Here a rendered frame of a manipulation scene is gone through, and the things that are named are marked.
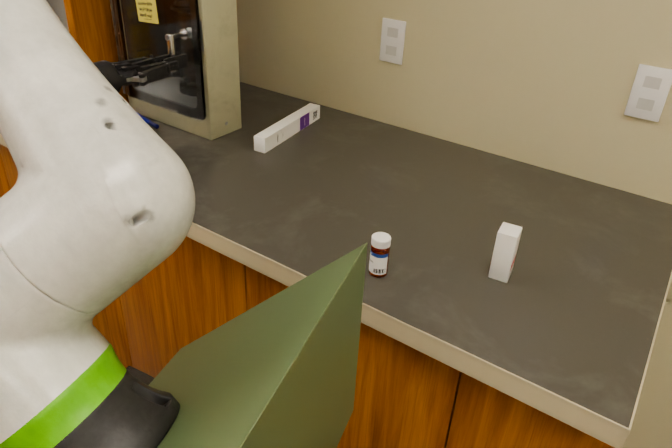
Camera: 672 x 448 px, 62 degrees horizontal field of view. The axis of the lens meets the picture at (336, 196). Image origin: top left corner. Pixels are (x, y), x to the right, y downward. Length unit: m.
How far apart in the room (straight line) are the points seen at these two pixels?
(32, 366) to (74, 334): 0.04
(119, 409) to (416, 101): 1.20
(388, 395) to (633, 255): 0.52
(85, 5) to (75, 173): 1.17
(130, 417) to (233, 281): 0.64
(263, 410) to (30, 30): 0.39
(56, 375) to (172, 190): 0.18
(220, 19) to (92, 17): 0.38
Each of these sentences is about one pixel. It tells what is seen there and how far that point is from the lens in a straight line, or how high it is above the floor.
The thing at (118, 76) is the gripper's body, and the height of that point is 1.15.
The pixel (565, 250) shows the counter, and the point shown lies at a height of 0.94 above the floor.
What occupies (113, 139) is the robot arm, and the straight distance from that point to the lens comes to 0.49.
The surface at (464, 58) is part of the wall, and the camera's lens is 1.48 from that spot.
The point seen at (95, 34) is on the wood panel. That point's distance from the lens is 1.65.
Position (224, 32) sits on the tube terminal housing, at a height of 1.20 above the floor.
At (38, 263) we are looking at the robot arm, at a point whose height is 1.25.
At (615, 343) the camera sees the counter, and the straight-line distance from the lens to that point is 0.96.
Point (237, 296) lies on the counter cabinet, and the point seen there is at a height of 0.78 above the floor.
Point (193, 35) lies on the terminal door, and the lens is 1.38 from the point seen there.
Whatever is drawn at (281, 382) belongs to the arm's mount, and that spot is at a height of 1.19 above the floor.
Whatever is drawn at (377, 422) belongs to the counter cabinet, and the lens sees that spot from 1.12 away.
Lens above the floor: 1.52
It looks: 29 degrees down
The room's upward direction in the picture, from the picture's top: 3 degrees clockwise
